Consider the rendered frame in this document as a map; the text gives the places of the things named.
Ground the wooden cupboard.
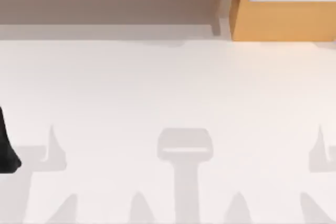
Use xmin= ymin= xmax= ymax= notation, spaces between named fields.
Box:
xmin=228 ymin=0 xmax=336 ymax=42

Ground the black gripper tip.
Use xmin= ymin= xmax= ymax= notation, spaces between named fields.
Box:
xmin=0 ymin=106 xmax=22 ymax=175

